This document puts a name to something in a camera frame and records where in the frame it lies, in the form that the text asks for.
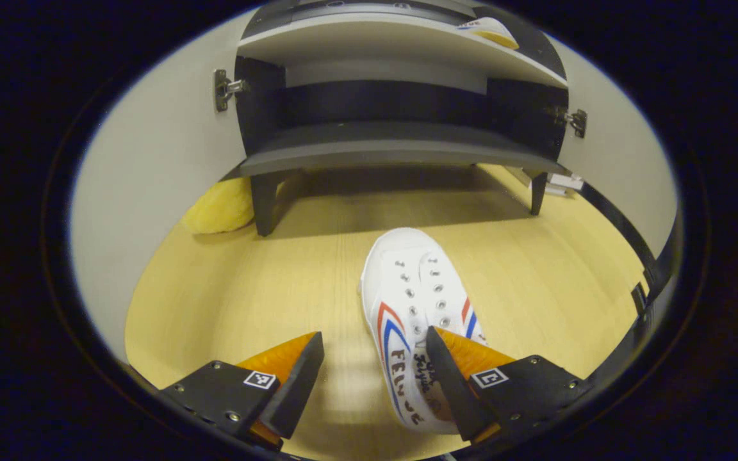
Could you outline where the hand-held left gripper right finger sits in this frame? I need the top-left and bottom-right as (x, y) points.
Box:
(425, 325), (594, 446)

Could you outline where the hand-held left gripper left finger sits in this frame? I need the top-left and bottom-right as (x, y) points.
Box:
(158, 331), (325, 452)

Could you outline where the white canvas shoe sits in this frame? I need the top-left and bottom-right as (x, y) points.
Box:
(457, 17), (520, 51)
(359, 227), (491, 436)

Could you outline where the white shoe cabinet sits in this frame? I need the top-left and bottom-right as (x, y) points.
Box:
(69, 0), (679, 364)

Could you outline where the white shoe cabinet door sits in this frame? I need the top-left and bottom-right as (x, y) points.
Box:
(69, 10), (259, 364)
(545, 35), (679, 260)

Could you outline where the metal door hinge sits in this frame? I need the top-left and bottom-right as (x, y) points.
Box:
(545, 106), (589, 139)
(213, 69), (251, 113)

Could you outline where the yellow plush toy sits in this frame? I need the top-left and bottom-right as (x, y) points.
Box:
(181, 177), (256, 235)

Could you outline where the stack of booklets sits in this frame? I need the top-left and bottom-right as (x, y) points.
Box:
(543, 172), (584, 196)

